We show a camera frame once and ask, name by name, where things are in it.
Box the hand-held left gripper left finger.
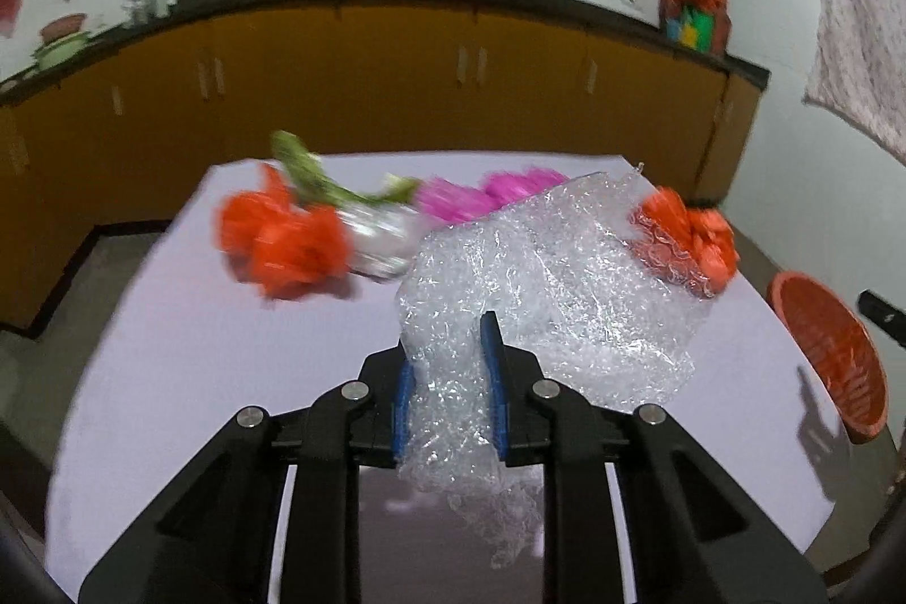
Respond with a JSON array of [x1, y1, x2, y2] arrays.
[[78, 344, 420, 604]]

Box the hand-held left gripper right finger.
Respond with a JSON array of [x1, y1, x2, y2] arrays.
[[480, 312, 829, 604]]

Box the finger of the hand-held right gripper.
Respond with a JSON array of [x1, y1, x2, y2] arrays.
[[856, 289, 906, 350]]

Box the orange plastic basket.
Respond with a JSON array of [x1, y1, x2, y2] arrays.
[[766, 271, 889, 445]]

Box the clear bubble wrap sheet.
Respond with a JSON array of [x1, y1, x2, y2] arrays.
[[395, 164, 715, 569]]

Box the white plastic bag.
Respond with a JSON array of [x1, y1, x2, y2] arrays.
[[340, 200, 426, 280]]

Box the orange flower right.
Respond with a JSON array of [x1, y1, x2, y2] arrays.
[[630, 186, 741, 299]]

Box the pink artificial flowers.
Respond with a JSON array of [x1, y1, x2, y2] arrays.
[[414, 166, 571, 226]]

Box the orange artificial flower bunch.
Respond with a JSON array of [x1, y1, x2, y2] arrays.
[[216, 164, 353, 302]]

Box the floral hanging cloth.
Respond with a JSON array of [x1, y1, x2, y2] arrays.
[[802, 0, 906, 166]]

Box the green flower stem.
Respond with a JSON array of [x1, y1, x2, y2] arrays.
[[271, 130, 420, 209]]

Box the wooden lower cabinets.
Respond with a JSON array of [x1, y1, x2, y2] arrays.
[[0, 0, 762, 336]]

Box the black countertop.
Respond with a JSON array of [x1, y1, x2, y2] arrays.
[[0, 0, 771, 110]]

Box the red basin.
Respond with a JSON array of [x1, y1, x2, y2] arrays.
[[39, 13, 89, 46]]

